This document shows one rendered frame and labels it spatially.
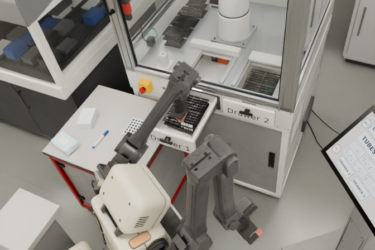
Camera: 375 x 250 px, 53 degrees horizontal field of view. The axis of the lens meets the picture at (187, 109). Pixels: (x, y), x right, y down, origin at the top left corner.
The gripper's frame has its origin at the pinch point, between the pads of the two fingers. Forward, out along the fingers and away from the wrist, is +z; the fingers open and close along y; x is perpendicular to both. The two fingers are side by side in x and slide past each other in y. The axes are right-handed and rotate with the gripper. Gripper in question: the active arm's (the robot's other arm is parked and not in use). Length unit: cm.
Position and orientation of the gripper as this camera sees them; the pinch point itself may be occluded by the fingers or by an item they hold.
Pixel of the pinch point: (181, 120)
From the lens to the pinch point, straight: 199.3
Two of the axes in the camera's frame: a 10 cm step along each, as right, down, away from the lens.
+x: 8.8, 2.7, -3.8
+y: -4.5, 7.0, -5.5
